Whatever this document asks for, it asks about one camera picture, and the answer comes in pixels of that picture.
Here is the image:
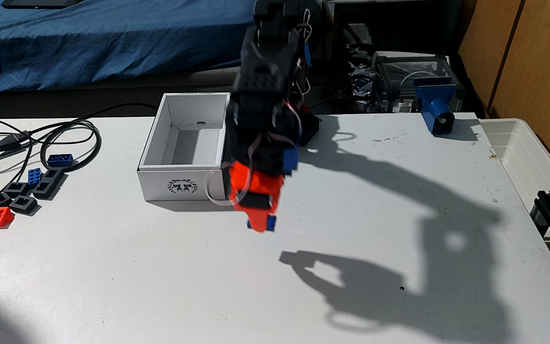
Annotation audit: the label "blue bed sheet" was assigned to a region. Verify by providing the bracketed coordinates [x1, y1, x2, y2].
[0, 0, 259, 94]

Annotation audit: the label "clear acrylic case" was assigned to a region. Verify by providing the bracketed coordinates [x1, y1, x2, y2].
[370, 52, 462, 114]

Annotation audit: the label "wooden cabinet doors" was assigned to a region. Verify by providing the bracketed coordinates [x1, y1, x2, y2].
[456, 0, 550, 189]

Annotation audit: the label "blue printed mount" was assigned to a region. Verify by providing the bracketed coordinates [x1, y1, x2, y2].
[413, 77, 464, 136]

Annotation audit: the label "blue brick with round holes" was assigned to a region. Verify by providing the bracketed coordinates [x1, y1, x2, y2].
[47, 153, 74, 168]

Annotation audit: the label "small cooling fan part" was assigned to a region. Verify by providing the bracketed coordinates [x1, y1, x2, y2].
[349, 67, 376, 98]

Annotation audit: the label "black power adapter plug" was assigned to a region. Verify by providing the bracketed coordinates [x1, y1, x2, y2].
[0, 130, 33, 157]

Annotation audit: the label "thick black coiled cable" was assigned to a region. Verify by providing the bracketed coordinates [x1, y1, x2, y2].
[40, 103, 159, 174]

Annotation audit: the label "white cardboard box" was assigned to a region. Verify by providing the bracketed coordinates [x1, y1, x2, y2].
[137, 92, 232, 202]

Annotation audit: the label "black flat tablet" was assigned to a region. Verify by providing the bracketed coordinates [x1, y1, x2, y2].
[2, 0, 85, 10]

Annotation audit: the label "white plastic bin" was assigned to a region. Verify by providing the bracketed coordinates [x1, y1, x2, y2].
[478, 118, 550, 268]

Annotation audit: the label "brown bed frame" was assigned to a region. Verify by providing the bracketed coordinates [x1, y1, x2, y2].
[0, 64, 242, 120]

